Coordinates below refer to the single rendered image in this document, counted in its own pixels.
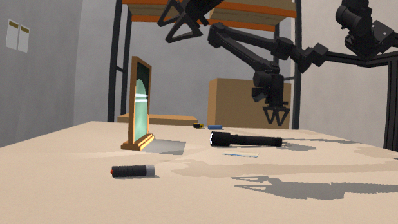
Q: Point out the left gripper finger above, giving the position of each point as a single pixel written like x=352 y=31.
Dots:
x=166 y=9
x=184 y=18

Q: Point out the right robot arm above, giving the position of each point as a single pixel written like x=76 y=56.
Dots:
x=226 y=37

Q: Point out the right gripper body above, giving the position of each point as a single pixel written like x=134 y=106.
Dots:
x=278 y=104

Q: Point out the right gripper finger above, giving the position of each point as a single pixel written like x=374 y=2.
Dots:
x=276 y=110
x=267 y=115

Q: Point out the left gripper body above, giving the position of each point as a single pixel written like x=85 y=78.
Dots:
x=194 y=12

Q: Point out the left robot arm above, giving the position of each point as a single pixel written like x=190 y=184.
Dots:
x=354 y=15

